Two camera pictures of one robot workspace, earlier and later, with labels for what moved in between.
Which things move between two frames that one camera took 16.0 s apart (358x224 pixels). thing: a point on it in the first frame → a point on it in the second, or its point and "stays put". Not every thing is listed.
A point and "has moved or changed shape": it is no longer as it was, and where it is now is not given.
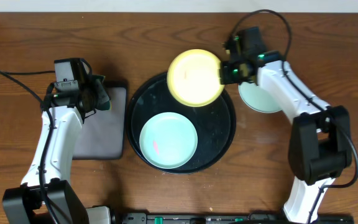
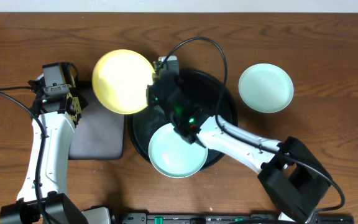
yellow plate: [194, 78] → [120, 79]
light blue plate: [168, 140] has moved or changed shape
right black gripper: [225, 76] → [151, 99]
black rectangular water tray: [103, 135] stays put
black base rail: [255, 218] stays put
